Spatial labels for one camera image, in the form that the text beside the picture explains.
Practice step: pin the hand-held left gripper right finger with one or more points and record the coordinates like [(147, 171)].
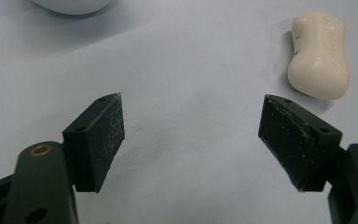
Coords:
[(298, 140)]

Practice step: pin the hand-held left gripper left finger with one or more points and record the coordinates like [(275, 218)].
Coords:
[(93, 143)]

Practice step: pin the cream soap bar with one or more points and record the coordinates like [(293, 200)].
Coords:
[(318, 56)]

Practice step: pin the white round dish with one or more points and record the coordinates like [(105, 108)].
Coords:
[(73, 5)]

